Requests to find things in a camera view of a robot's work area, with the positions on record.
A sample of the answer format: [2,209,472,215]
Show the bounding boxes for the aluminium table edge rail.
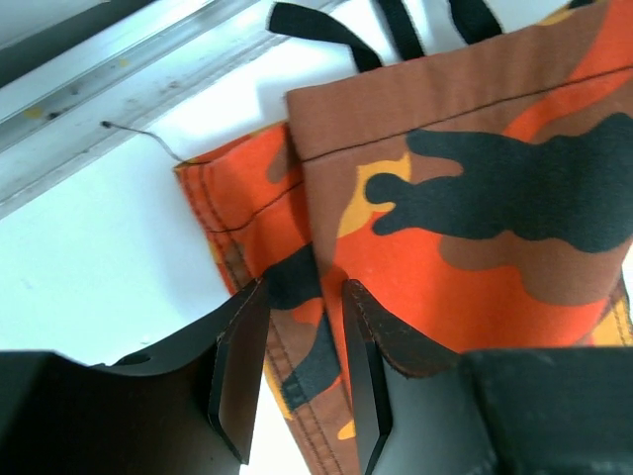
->
[0,0,347,219]

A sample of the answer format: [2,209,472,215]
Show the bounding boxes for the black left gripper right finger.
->
[342,280,632,474]

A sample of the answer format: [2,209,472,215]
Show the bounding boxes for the orange camouflage trousers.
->
[175,1,632,474]

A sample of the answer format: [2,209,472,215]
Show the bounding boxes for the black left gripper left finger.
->
[1,280,270,474]

